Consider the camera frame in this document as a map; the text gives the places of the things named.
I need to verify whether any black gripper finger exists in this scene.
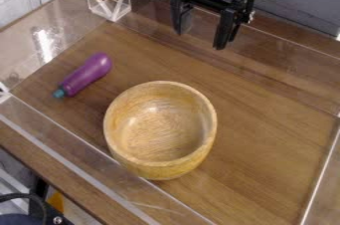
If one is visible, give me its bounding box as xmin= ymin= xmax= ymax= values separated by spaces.
xmin=169 ymin=0 xmax=192 ymax=35
xmin=212 ymin=9 xmax=240 ymax=50

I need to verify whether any purple toy eggplant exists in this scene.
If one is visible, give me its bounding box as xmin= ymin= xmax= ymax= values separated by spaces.
xmin=53 ymin=53 xmax=113 ymax=99

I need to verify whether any brown wooden bowl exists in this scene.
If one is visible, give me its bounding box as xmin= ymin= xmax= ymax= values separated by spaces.
xmin=103 ymin=81 xmax=217 ymax=180

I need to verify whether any black clamp with screw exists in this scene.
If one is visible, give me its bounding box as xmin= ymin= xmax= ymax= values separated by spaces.
xmin=28 ymin=178 xmax=75 ymax=225

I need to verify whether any clear acrylic tray wall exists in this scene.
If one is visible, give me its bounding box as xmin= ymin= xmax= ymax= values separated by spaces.
xmin=0 ymin=0 xmax=340 ymax=225

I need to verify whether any black cable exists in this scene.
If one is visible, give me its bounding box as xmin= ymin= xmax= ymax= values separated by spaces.
xmin=0 ymin=192 xmax=48 ymax=225

